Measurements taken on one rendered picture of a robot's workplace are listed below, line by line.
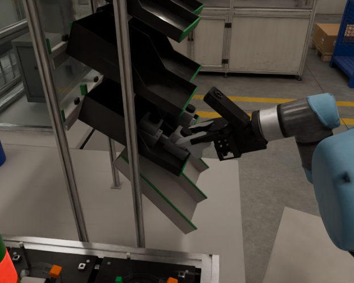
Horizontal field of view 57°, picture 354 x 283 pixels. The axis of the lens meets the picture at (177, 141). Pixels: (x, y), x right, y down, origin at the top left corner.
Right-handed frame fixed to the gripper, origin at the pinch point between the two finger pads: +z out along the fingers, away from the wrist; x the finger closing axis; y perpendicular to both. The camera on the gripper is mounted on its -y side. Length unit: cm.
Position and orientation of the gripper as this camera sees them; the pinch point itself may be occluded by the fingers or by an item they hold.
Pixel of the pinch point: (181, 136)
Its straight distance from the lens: 81.9
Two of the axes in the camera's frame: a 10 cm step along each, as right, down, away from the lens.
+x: 3.4, -4.8, 8.1
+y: 3.9, 8.5, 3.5
